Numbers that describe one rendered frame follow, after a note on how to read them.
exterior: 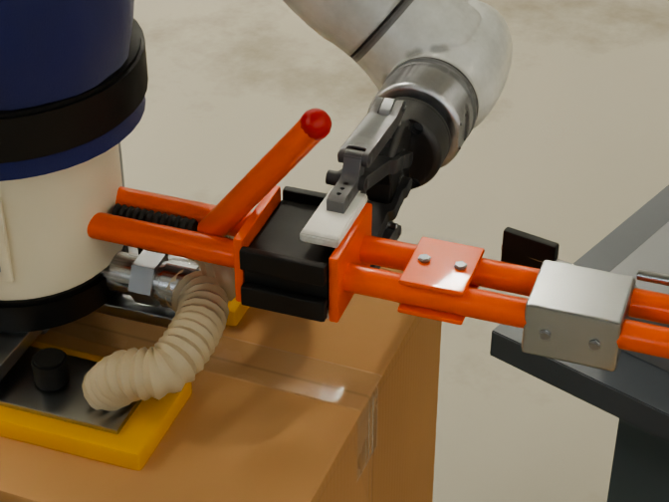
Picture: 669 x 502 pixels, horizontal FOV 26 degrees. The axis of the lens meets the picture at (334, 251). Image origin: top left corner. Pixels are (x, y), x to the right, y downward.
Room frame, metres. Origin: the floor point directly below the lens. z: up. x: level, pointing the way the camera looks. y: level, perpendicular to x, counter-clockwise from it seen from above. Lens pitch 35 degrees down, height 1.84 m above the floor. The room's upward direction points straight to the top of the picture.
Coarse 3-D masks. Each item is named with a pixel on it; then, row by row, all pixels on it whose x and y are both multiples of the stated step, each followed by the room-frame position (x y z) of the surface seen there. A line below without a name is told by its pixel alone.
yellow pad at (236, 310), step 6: (132, 252) 1.07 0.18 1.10; (138, 252) 1.06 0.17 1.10; (156, 252) 1.05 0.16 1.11; (168, 258) 1.06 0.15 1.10; (180, 258) 1.06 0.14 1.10; (186, 258) 1.06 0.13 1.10; (234, 300) 1.00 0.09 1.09; (228, 306) 1.00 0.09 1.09; (234, 306) 1.00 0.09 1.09; (240, 306) 1.00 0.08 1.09; (246, 306) 1.01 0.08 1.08; (234, 312) 0.99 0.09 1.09; (240, 312) 1.00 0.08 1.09; (228, 318) 0.99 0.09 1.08; (234, 318) 0.99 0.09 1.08; (240, 318) 1.00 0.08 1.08; (228, 324) 0.99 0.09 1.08; (234, 324) 0.99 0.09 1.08
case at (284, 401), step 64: (128, 320) 1.00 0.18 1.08; (256, 320) 1.00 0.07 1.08; (384, 320) 1.00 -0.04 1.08; (192, 384) 0.91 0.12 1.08; (256, 384) 0.91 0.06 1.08; (320, 384) 0.91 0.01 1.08; (384, 384) 0.93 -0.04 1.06; (0, 448) 0.84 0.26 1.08; (192, 448) 0.84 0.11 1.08; (256, 448) 0.84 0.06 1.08; (320, 448) 0.84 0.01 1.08; (384, 448) 0.93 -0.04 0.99
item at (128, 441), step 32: (32, 352) 0.93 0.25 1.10; (64, 352) 0.90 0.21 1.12; (0, 384) 0.88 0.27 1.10; (32, 384) 0.88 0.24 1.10; (64, 384) 0.88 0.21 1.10; (0, 416) 0.85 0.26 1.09; (32, 416) 0.85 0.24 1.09; (64, 416) 0.85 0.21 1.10; (96, 416) 0.85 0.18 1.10; (128, 416) 0.85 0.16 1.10; (160, 416) 0.85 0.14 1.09; (64, 448) 0.83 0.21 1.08; (96, 448) 0.82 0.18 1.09; (128, 448) 0.82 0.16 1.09
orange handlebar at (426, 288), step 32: (128, 192) 0.99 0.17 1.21; (96, 224) 0.95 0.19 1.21; (128, 224) 0.94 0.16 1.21; (160, 224) 0.94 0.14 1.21; (192, 256) 0.92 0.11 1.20; (224, 256) 0.91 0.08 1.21; (384, 256) 0.91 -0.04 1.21; (416, 256) 0.89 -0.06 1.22; (448, 256) 0.89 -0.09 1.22; (480, 256) 0.89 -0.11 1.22; (352, 288) 0.87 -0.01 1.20; (384, 288) 0.87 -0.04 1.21; (416, 288) 0.86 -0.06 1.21; (448, 288) 0.85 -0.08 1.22; (512, 288) 0.87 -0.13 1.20; (448, 320) 0.85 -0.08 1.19; (512, 320) 0.83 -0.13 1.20; (640, 352) 0.80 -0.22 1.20
